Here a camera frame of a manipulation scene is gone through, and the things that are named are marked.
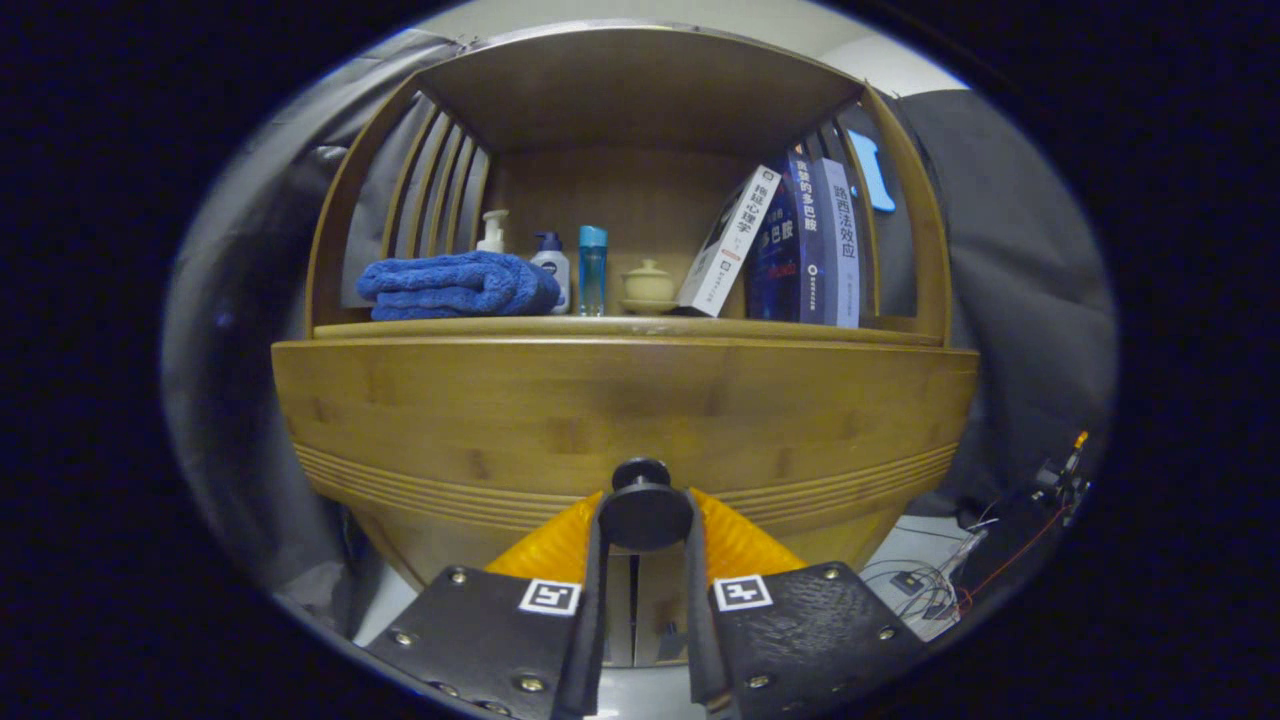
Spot wooden countertop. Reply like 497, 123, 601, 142
312, 315, 946, 347

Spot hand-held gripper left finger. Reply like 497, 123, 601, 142
365, 488, 611, 720

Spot white book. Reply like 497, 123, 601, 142
676, 165, 782, 318

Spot dark blue book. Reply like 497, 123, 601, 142
745, 150, 829, 325

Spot beige lidded teacup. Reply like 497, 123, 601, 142
619, 259, 679, 316

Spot wooden drawer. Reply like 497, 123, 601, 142
272, 338, 979, 591

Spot black drawer knob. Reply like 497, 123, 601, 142
598, 458, 695, 553

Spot black backdrop cloth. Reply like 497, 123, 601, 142
165, 30, 1119, 621

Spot black equipment with orange tip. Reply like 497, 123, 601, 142
955, 430, 1091, 601

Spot grey floor cables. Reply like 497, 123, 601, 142
865, 530, 991, 641

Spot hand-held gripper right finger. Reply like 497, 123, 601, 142
684, 487, 928, 720

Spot red cable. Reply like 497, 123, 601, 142
955, 505, 1066, 613

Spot light blue book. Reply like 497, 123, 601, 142
810, 155, 861, 329

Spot clear blue bottle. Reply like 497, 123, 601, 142
578, 225, 608, 317

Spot white bottle with blue cap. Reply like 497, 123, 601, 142
530, 232, 571, 315

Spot wooden cabinet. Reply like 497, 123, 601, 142
272, 22, 981, 669

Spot folded blue towel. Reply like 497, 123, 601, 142
357, 250, 561, 321

